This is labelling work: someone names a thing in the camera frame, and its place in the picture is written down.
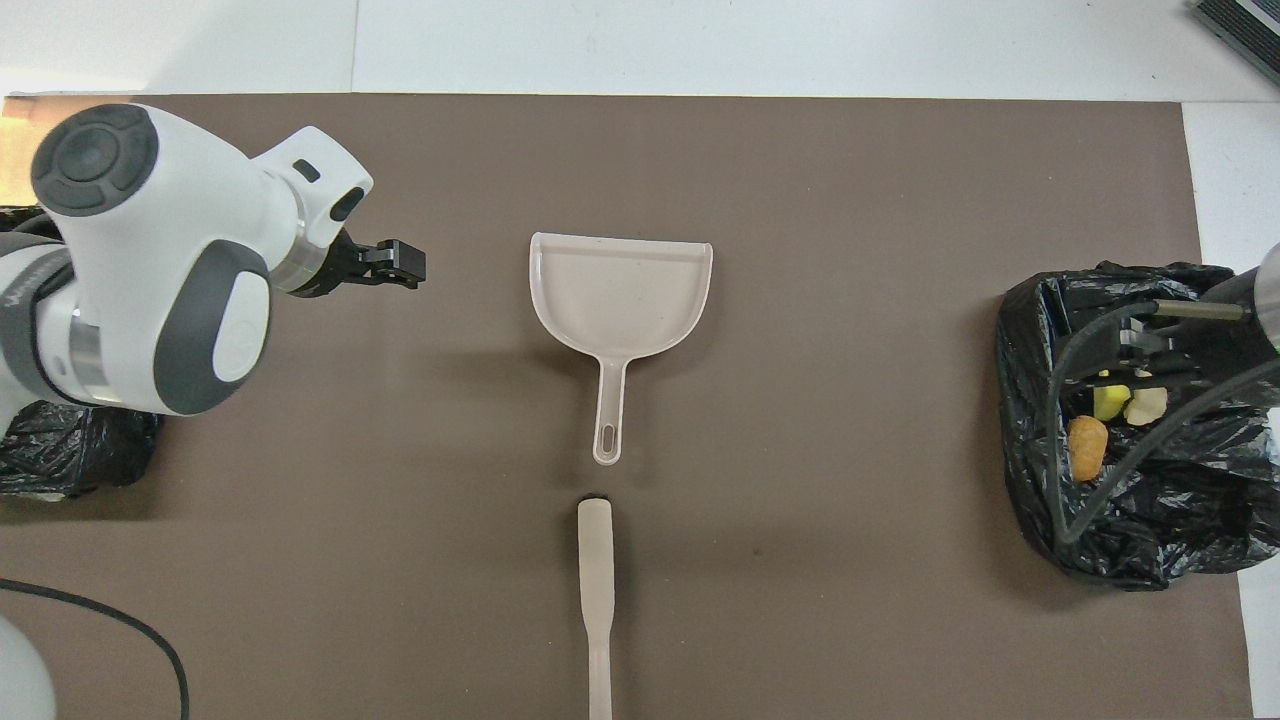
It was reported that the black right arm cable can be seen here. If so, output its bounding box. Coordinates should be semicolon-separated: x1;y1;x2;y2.
1044;298;1280;547

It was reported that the pale pink plastic dustpan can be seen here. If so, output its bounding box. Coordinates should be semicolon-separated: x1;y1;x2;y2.
529;231;715;468

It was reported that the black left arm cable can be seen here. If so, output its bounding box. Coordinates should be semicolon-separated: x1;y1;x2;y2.
0;577;192;720

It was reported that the grey ribbed device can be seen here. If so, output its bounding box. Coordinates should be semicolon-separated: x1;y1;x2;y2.
1190;0;1280;86

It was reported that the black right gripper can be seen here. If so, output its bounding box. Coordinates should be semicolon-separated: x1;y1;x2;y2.
1068;286;1276;393

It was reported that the large brown table mat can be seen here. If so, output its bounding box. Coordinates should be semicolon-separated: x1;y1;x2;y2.
0;93;1256;720

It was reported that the brown bread roll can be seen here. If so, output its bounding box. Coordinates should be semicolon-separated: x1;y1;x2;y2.
1067;414;1110;484

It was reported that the open black bag lined bin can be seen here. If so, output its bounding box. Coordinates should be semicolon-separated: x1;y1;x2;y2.
996;260;1280;591

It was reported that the pale pink hand brush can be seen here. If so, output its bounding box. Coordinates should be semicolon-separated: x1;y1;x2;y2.
576;496;616;720

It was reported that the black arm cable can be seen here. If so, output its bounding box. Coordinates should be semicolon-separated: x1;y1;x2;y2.
0;577;192;720
1044;298;1280;547

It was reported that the black bag covered box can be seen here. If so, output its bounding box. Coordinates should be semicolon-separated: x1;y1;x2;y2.
0;204;165;501

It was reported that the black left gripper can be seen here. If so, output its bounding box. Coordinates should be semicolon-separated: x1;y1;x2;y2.
288;226;428;300

